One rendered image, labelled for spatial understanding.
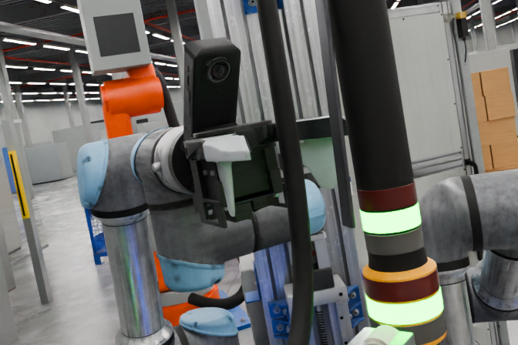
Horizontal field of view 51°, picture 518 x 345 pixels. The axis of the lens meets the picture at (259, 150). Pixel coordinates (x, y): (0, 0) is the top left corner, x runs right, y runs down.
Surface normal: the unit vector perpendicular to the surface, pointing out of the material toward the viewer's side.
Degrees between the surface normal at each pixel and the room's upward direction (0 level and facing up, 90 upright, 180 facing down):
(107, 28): 90
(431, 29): 90
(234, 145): 42
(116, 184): 105
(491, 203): 66
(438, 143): 89
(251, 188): 90
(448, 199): 53
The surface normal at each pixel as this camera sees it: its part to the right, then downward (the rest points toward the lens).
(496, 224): -0.21, 0.23
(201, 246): 0.41, 0.00
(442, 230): -0.40, 0.04
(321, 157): -0.67, 0.25
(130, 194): 0.50, 0.19
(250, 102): 0.07, 0.07
